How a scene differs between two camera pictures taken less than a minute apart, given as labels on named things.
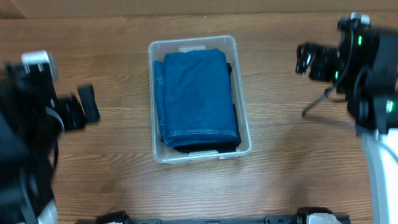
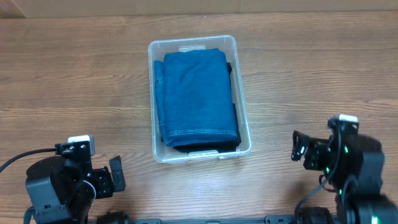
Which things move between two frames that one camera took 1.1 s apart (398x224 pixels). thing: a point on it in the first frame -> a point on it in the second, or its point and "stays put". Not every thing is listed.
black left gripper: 74,114 -> 102,177
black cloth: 217,149 stays put
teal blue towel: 194,99 stays put
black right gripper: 321,56 -> 314,147
